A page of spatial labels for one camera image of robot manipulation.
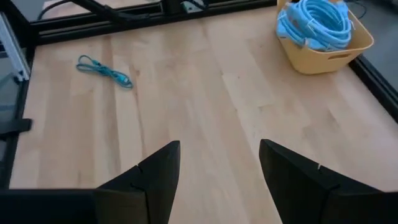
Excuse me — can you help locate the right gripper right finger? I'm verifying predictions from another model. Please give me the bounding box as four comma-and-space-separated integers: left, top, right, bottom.
259, 139, 383, 224

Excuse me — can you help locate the silver aluminium profile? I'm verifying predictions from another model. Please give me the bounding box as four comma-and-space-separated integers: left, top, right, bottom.
0, 12, 31, 82

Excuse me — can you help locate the teal thin cable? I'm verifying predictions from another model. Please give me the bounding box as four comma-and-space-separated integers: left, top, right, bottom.
76, 55, 134, 90

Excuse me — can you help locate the black table edge bracket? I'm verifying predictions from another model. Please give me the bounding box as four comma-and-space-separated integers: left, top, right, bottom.
0, 118, 34, 135

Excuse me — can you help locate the yellow plastic basket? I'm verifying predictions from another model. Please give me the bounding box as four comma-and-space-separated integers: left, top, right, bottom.
275, 0, 375, 75

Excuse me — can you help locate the light blue cable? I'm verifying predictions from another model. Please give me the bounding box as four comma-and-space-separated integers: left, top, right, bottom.
287, 0, 354, 50
298, 37, 336, 52
275, 2, 308, 50

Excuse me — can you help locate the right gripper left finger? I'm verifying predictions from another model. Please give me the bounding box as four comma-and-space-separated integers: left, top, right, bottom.
95, 140, 181, 224

